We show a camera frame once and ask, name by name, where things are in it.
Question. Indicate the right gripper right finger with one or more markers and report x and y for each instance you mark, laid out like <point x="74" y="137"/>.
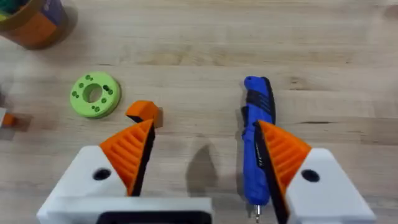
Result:
<point x="298" y="174"/>

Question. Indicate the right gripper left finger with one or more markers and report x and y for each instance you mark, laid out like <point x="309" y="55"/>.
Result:
<point x="126" y="152"/>

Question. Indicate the orange wedge finger of the left gripper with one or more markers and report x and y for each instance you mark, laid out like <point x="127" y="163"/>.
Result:
<point x="7" y="119"/>

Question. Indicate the blue electric screwdriver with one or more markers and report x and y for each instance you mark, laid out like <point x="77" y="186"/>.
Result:
<point x="257" y="102"/>

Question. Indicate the orange ribbed wedge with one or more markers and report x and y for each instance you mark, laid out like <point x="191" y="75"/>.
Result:
<point x="143" y="111"/>

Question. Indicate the green disc with holes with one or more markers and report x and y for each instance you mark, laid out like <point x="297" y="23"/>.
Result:
<point x="94" y="94"/>

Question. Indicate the tub of toys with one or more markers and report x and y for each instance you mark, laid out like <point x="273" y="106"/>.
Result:
<point x="32" y="21"/>

